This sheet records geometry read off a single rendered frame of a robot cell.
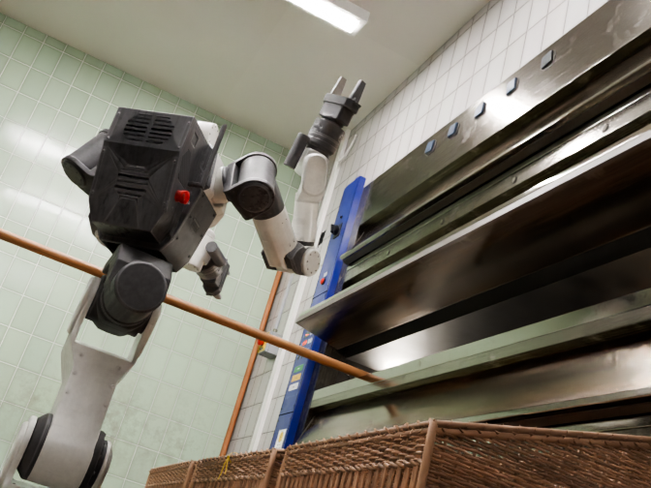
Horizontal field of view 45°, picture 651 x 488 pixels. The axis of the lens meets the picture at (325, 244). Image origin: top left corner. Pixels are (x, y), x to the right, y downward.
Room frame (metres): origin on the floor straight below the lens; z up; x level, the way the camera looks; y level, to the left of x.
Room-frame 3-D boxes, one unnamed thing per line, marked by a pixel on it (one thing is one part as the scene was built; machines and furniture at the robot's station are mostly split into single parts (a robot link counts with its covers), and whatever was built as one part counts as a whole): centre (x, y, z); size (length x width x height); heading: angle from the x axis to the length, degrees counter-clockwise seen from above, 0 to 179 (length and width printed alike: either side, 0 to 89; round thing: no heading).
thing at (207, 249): (2.08, 0.32, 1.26); 0.11 x 0.11 x 0.11; 74
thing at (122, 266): (1.73, 0.40, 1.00); 0.28 x 0.13 x 0.18; 20
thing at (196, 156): (1.76, 0.43, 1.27); 0.34 x 0.30 x 0.36; 75
